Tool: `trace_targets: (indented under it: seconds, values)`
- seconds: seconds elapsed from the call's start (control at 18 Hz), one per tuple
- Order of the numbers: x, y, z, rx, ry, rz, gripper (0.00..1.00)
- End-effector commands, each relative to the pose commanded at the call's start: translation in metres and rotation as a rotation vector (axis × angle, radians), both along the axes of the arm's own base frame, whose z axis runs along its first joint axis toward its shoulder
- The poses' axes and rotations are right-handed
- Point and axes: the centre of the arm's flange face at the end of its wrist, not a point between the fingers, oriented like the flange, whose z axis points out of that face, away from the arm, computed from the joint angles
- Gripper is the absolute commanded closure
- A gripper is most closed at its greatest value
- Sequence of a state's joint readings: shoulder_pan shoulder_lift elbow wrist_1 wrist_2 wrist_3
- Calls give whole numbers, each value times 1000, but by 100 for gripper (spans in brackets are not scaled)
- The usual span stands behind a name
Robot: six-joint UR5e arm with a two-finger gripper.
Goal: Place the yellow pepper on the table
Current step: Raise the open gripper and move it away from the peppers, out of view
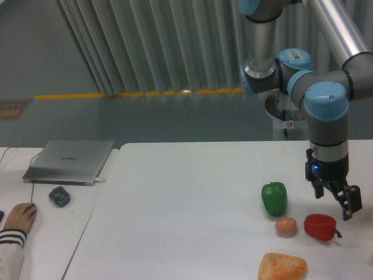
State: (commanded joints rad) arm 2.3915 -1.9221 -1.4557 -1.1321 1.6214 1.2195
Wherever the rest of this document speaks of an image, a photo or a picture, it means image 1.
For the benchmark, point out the red bell pepper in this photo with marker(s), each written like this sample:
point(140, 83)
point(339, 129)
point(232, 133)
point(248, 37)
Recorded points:
point(321, 227)

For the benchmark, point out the small black tray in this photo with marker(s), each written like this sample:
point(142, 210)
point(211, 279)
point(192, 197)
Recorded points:
point(60, 197)

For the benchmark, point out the dark keyboard edge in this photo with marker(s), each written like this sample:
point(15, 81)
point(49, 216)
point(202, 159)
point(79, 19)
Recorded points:
point(2, 214)

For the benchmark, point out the brown egg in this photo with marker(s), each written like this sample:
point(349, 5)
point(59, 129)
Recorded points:
point(286, 226)

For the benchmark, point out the orange bread piece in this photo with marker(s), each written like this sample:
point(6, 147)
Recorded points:
point(281, 266)

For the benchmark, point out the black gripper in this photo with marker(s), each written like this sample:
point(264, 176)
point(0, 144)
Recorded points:
point(348, 196)

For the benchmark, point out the green bell pepper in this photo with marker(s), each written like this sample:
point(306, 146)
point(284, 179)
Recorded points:
point(274, 198)

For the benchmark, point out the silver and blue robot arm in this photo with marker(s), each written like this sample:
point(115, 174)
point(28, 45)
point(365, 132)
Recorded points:
point(323, 100)

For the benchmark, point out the white striped sleeve forearm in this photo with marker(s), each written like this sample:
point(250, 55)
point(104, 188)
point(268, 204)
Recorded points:
point(12, 242)

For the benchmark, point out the silver closed laptop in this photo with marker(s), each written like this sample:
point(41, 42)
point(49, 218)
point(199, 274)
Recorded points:
point(71, 162)

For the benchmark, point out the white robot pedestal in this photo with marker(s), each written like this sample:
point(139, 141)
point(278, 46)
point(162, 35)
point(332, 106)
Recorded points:
point(287, 122)

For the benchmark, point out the grey pleated curtain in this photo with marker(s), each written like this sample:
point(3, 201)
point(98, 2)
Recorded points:
point(171, 46)

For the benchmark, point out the person's hand on mouse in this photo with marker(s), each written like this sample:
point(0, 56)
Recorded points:
point(20, 218)

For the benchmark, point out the white usb plug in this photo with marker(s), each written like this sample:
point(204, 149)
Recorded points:
point(100, 180)

